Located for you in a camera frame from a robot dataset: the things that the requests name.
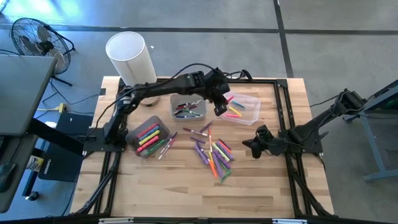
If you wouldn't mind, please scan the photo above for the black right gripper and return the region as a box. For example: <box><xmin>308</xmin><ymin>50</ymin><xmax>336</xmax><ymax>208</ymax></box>
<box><xmin>242</xmin><ymin>126</ymin><xmax>282</xmax><ymax>159</ymax></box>

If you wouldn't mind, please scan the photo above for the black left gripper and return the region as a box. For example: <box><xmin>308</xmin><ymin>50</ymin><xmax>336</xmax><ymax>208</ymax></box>
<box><xmin>203</xmin><ymin>68</ymin><xmax>231</xmax><ymax>116</ymax></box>

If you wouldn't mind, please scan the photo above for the thin orange highlighter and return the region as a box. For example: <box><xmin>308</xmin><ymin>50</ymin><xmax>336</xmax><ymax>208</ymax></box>
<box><xmin>217</xmin><ymin>141</ymin><xmax>231</xmax><ymax>154</ymax></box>

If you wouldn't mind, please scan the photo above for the maroon Expo marker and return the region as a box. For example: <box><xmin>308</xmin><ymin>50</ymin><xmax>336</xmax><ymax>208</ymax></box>
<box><xmin>182</xmin><ymin>126</ymin><xmax>208</xmax><ymax>137</ymax></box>

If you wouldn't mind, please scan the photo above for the yellow-green highlighter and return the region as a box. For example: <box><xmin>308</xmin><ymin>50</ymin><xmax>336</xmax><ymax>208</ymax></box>
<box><xmin>211</xmin><ymin>142</ymin><xmax>230</xmax><ymax>162</ymax></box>

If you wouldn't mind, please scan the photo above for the pink Expo marker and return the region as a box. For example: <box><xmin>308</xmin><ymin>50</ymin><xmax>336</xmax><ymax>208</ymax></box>
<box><xmin>157</xmin><ymin>138</ymin><xmax>177</xmax><ymax>161</ymax></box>

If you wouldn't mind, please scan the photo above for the red highlighter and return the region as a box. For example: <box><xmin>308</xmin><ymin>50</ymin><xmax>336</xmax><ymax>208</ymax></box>
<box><xmin>136</xmin><ymin>123</ymin><xmax>159</xmax><ymax>139</ymax></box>

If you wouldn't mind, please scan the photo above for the clear plastic bin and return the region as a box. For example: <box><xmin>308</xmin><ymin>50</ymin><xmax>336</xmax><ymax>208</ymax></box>
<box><xmin>220</xmin><ymin>91</ymin><xmax>261</xmax><ymax>126</ymax></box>

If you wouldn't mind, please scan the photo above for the beige plastic bin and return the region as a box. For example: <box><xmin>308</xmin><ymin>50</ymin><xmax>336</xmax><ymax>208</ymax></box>
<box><xmin>169</xmin><ymin>93</ymin><xmax>208</xmax><ymax>122</ymax></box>

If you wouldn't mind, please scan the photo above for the dark grey translucent bin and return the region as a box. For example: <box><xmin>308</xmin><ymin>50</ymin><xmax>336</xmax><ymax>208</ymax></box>
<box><xmin>126</xmin><ymin>115</ymin><xmax>171</xmax><ymax>159</ymax></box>

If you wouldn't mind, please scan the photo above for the white light bar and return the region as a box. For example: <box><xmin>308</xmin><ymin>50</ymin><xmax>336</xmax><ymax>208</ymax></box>
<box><xmin>98</xmin><ymin>217</ymin><xmax>134</xmax><ymax>224</ymax></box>
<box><xmin>272</xmin><ymin>218</ymin><xmax>308</xmax><ymax>224</ymax></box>

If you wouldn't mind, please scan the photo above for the white lamp with wooden base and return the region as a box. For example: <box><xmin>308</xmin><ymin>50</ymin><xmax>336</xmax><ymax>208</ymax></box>
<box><xmin>104</xmin><ymin>30</ymin><xmax>162</xmax><ymax>107</ymax></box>

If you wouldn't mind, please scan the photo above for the black Husky bag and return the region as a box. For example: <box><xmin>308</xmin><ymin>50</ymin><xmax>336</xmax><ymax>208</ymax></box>
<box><xmin>37</xmin><ymin>111</ymin><xmax>94</xmax><ymax>183</ymax></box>

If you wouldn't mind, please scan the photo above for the black desk support beam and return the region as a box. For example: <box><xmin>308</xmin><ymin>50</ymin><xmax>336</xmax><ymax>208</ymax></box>
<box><xmin>27</xmin><ymin>118</ymin><xmax>86</xmax><ymax>156</ymax></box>

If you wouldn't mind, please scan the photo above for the black floor fan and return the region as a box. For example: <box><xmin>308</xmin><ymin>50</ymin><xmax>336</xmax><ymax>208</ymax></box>
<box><xmin>11</xmin><ymin>17</ymin><xmax>76</xmax><ymax>87</ymax></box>

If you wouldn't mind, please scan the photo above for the white yellow cardboard box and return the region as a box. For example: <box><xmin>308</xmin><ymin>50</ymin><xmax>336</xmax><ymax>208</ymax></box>
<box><xmin>26</xmin><ymin>154</ymin><xmax>44</xmax><ymax>172</ymax></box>

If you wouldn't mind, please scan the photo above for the grey desk top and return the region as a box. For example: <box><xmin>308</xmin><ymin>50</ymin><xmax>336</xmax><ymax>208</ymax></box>
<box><xmin>0</xmin><ymin>54</ymin><xmax>58</xmax><ymax>136</ymax></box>

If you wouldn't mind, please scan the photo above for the dark grey desk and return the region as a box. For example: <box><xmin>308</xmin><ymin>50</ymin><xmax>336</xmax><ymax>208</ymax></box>
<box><xmin>0</xmin><ymin>133</ymin><xmax>40</xmax><ymax>214</ymax></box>

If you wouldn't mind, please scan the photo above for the black clamp handle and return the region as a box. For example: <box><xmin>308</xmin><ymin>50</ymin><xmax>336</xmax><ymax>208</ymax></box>
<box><xmin>239</xmin><ymin>68</ymin><xmax>254</xmax><ymax>82</ymax></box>

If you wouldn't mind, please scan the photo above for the black aluminium table frame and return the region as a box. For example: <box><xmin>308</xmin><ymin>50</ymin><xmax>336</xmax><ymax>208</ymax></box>
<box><xmin>71</xmin><ymin>77</ymin><xmax>335</xmax><ymax>218</ymax></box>

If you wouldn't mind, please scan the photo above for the blue-grey metal cart frame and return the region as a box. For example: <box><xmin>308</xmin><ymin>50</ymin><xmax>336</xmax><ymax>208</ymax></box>
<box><xmin>343</xmin><ymin>79</ymin><xmax>398</xmax><ymax>183</ymax></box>

